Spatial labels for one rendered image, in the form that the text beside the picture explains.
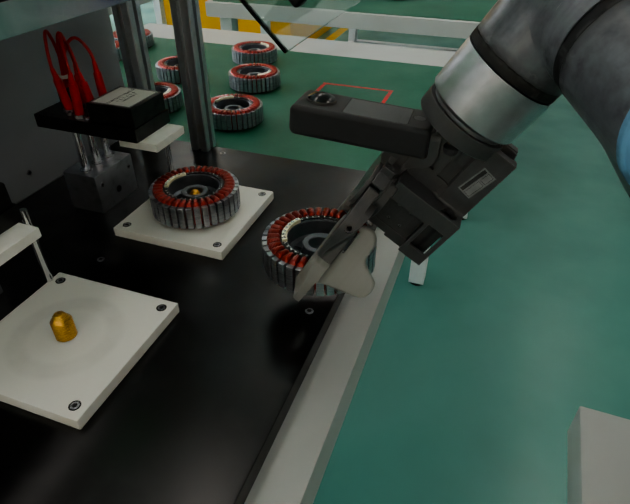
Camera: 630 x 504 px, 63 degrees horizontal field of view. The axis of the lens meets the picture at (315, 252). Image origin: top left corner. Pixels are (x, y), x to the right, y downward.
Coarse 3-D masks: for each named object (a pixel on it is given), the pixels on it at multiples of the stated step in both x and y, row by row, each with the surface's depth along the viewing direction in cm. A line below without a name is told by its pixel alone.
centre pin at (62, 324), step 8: (56, 312) 48; (64, 312) 48; (56, 320) 47; (64, 320) 47; (72, 320) 48; (56, 328) 47; (64, 328) 48; (72, 328) 48; (56, 336) 48; (64, 336) 48; (72, 336) 48
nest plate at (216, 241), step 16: (240, 192) 71; (256, 192) 71; (272, 192) 71; (144, 208) 67; (240, 208) 67; (256, 208) 67; (128, 224) 64; (144, 224) 64; (160, 224) 64; (224, 224) 64; (240, 224) 64; (144, 240) 63; (160, 240) 62; (176, 240) 62; (192, 240) 62; (208, 240) 62; (224, 240) 62; (208, 256) 61; (224, 256) 61
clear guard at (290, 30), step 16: (240, 0) 45; (256, 0) 46; (272, 0) 48; (320, 0) 55; (336, 0) 58; (352, 0) 61; (256, 16) 45; (272, 16) 46; (288, 16) 49; (304, 16) 51; (320, 16) 53; (336, 16) 56; (272, 32) 45; (288, 32) 47; (304, 32) 49; (288, 48) 46
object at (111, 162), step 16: (112, 160) 69; (128, 160) 71; (64, 176) 67; (80, 176) 66; (96, 176) 66; (112, 176) 69; (128, 176) 72; (80, 192) 68; (96, 192) 67; (112, 192) 69; (128, 192) 72; (96, 208) 68
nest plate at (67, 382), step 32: (64, 288) 55; (96, 288) 55; (32, 320) 51; (96, 320) 51; (128, 320) 51; (160, 320) 51; (0, 352) 47; (32, 352) 47; (64, 352) 47; (96, 352) 47; (128, 352) 47; (0, 384) 44; (32, 384) 44; (64, 384) 44; (96, 384) 44; (64, 416) 42
